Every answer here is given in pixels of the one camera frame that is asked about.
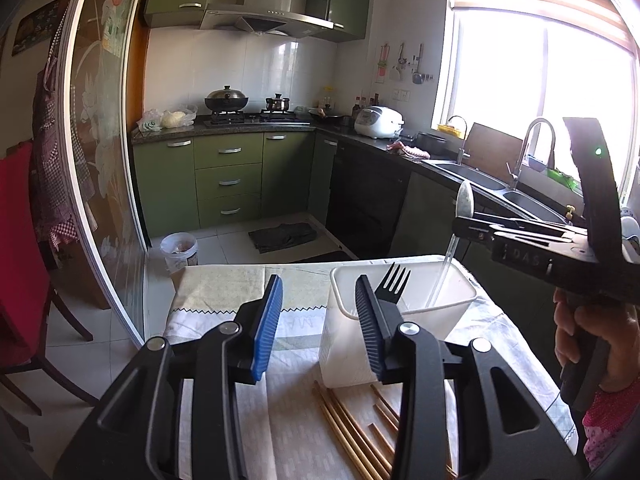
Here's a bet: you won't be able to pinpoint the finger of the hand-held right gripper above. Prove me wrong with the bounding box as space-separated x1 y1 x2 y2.
472 211 571 233
452 216 576 244

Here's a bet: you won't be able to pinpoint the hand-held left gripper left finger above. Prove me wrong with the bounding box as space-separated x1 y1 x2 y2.
54 274 284 480

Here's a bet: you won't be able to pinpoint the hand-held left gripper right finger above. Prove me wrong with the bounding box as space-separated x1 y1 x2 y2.
354 275 586 480

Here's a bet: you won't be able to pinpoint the clear plastic spoon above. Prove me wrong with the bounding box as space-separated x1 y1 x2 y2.
424 180 475 309

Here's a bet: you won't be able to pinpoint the white plastic utensil holder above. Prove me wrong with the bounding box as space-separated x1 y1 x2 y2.
318 261 478 390

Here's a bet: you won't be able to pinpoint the black plastic fork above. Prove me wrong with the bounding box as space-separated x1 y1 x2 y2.
377 262 412 306

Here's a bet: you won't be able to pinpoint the bunch of wooden chopsticks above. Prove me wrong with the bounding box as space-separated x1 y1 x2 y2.
312 380 458 480

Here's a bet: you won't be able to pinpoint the person's right forearm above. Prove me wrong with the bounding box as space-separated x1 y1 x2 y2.
582 380 640 471

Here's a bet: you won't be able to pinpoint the hanging kitchen utensils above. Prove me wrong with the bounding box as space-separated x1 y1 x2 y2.
375 42 433 86

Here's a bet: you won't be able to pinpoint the person's right hand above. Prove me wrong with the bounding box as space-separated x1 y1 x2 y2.
552 287 640 393

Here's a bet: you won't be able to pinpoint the green plastic containers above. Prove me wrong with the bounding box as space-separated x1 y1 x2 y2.
547 167 583 191

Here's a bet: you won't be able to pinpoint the green sink cabinets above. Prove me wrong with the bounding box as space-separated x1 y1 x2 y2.
400 172 586 376

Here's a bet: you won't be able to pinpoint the steel double sink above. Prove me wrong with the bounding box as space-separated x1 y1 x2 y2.
432 160 568 223

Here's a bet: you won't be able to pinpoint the tall steel faucet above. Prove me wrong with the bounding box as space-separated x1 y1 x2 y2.
506 118 557 191

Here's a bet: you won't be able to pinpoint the wooden cutting board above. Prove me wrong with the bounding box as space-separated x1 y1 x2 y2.
467 122 526 186

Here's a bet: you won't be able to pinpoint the small steel faucet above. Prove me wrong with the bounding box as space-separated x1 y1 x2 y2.
446 115 471 166

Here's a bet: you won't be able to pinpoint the patterned pale tablecloth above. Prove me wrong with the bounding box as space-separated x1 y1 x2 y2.
165 255 581 480

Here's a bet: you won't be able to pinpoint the black cooking pot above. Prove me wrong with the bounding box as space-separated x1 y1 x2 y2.
416 131 448 157

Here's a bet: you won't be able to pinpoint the dark floor mat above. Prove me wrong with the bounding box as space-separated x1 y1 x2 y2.
248 222 318 255

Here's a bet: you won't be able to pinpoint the pink cloth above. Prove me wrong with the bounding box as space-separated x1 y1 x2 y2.
386 141 430 160

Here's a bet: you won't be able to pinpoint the black dishwasher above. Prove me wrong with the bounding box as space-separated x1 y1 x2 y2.
325 137 411 258

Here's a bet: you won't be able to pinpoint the white plastic bucket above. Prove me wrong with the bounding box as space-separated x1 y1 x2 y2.
160 232 199 275

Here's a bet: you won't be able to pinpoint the white rice cooker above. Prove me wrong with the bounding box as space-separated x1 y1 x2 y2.
354 106 405 140

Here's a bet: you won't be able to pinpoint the kitchen window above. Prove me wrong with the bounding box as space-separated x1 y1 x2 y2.
435 5 640 196

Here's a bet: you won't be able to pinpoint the green base cabinets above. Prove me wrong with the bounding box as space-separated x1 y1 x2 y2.
132 130 318 238

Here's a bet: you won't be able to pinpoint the row of condiment bottles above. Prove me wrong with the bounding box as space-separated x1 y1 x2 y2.
320 85 382 117

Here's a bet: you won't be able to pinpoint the black frying pan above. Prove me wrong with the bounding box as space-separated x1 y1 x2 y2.
310 112 352 128

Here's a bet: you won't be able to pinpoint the gas stove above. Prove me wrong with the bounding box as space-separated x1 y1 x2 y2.
204 109 311 126

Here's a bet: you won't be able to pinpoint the striped window blind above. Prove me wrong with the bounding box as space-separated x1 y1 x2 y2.
447 0 636 56

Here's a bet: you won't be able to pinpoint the plastic bag with food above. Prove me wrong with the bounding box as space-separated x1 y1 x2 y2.
137 105 198 133

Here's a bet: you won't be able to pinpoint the black wok with lid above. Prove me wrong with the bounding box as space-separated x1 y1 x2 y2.
204 85 249 113

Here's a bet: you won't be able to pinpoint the floral glass sliding door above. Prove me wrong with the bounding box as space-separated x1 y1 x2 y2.
60 0 153 351

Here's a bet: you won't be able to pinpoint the red covered chair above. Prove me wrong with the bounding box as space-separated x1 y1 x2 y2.
0 140 101 416

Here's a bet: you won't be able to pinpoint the checked apron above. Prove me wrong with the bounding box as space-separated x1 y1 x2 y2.
32 10 96 248

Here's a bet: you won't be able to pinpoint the steel range hood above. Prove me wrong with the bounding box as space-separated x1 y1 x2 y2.
199 0 335 38

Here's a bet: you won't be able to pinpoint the dark wall picture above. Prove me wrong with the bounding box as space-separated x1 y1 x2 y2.
11 0 61 57

